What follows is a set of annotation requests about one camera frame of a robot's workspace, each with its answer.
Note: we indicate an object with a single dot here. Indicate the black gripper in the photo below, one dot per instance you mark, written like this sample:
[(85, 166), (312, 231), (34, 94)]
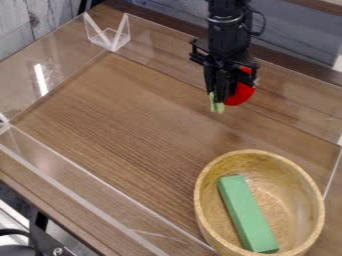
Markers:
[(220, 70)]

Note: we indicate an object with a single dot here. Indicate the red toy strawberry green stem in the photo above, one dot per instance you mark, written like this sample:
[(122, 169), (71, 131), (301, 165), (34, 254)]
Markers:
[(244, 94)]

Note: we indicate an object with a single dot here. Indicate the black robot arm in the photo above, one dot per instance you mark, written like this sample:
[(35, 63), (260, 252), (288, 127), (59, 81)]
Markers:
[(230, 27)]

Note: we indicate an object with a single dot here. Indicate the green rectangular block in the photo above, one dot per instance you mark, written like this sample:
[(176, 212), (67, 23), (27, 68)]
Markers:
[(254, 231)]

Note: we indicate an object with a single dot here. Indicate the wooden bowl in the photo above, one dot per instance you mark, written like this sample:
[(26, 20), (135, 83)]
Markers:
[(289, 198)]

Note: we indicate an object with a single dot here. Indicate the black metal stand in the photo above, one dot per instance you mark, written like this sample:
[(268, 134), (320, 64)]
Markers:
[(46, 245)]

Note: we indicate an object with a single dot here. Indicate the clear acrylic enclosure wall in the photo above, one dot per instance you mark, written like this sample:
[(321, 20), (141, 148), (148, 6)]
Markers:
[(109, 133)]

